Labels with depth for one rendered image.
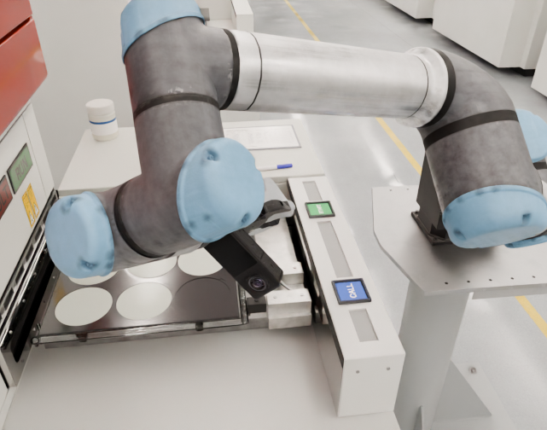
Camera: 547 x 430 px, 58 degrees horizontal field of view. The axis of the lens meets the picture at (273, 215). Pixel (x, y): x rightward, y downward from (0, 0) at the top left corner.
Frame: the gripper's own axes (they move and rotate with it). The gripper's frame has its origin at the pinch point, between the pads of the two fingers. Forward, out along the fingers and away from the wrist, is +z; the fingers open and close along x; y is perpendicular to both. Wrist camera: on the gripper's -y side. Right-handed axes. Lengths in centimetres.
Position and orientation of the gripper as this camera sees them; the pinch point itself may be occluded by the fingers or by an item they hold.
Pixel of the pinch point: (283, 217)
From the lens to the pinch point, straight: 72.0
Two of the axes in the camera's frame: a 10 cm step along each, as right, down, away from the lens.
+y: -4.6, -8.7, 1.8
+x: -7.2, 4.8, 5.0
